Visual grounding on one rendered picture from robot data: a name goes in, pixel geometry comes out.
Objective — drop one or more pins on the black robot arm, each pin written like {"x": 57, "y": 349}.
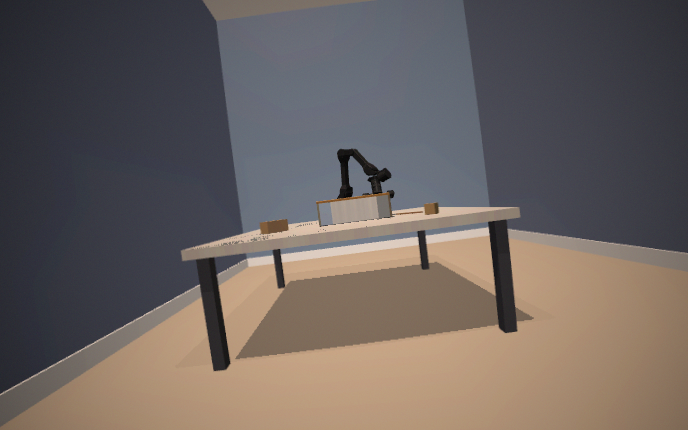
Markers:
{"x": 343, "y": 156}

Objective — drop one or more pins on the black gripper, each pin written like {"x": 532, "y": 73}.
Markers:
{"x": 376, "y": 189}

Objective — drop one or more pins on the small brown cube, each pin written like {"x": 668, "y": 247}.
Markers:
{"x": 431, "y": 208}

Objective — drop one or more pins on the tan rectangular block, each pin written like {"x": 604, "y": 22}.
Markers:
{"x": 273, "y": 226}

